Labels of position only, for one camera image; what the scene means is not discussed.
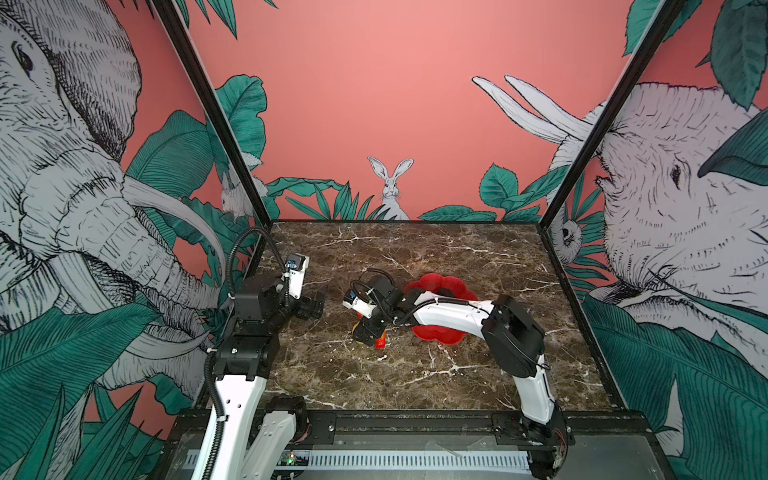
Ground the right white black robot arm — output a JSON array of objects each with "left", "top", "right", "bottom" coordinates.
[{"left": 343, "top": 275, "right": 567, "bottom": 447}]

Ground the left black frame post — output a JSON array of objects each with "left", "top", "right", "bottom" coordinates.
[{"left": 152, "top": 0, "right": 272, "bottom": 229}]

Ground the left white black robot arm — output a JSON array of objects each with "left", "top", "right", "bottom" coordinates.
[{"left": 192, "top": 272, "right": 324, "bottom": 479}]

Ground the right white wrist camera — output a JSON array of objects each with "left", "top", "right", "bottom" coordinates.
[{"left": 342, "top": 290, "right": 376, "bottom": 318}]

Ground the black front mounting rail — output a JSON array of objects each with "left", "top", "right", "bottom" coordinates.
[{"left": 167, "top": 409, "right": 652, "bottom": 448}]

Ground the red flower-shaped fruit bowl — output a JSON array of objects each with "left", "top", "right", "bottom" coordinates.
[{"left": 405, "top": 273, "right": 478, "bottom": 345}]

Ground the right black frame post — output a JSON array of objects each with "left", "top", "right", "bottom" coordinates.
[{"left": 538, "top": 0, "right": 686, "bottom": 231}]

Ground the left black corrugated cable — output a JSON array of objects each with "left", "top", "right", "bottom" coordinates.
[{"left": 226, "top": 226, "right": 288, "bottom": 301}]

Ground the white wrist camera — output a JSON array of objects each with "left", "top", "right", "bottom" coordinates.
[
  {"left": 342, "top": 290, "right": 376, "bottom": 318},
  {"left": 285, "top": 253, "right": 310, "bottom": 300}
]

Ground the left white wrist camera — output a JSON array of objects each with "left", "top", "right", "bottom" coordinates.
[{"left": 285, "top": 253, "right": 310, "bottom": 300}]

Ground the black frame post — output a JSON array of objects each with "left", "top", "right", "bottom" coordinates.
[
  {"left": 152, "top": 0, "right": 272, "bottom": 229},
  {"left": 538, "top": 0, "right": 686, "bottom": 231}
]

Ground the white slotted cable duct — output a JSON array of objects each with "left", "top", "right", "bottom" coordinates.
[{"left": 182, "top": 449, "right": 532, "bottom": 473}]

